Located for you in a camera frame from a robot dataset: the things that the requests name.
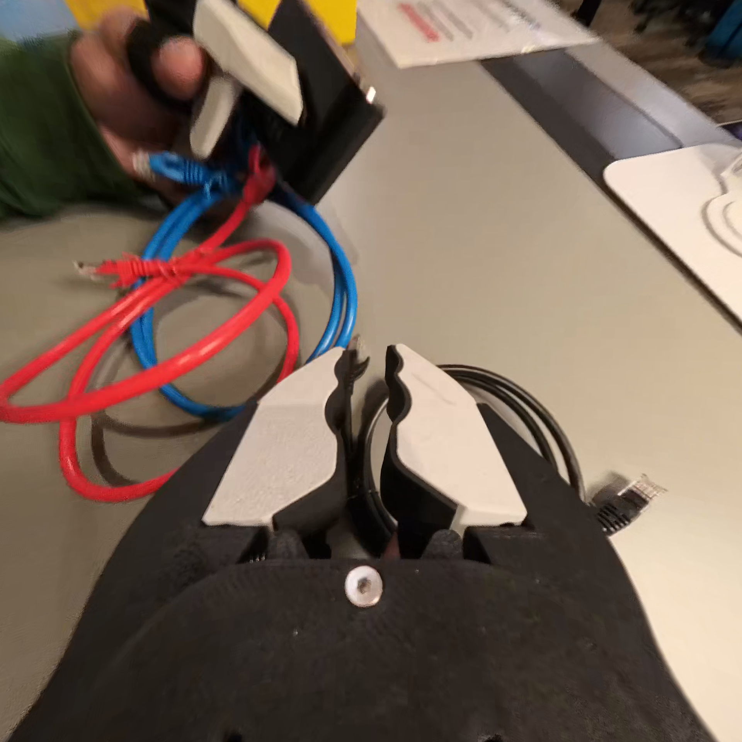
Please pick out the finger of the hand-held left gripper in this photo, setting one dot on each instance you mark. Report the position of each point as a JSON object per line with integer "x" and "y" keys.
{"x": 249, "y": 58}
{"x": 211, "y": 122}

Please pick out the white paper sheet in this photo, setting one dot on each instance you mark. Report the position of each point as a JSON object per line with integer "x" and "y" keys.
{"x": 481, "y": 35}

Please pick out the person's left hand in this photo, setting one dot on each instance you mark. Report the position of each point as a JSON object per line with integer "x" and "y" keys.
{"x": 116, "y": 110}

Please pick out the white laptop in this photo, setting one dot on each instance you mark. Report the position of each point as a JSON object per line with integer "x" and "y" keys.
{"x": 655, "y": 197}

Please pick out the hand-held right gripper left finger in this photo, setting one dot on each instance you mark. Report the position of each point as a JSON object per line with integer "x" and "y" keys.
{"x": 278, "y": 458}

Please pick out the black network switch box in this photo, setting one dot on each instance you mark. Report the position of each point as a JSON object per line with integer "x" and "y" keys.
{"x": 330, "y": 133}

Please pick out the grey desk divider strip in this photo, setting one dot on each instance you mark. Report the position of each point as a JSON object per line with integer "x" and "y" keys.
{"x": 608, "y": 110}

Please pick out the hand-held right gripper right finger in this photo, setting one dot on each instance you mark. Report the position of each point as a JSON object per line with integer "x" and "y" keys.
{"x": 452, "y": 458}

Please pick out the light blue object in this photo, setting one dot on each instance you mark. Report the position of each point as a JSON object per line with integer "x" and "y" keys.
{"x": 29, "y": 17}

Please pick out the yellow box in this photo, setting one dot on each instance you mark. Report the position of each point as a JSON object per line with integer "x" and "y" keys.
{"x": 336, "y": 20}

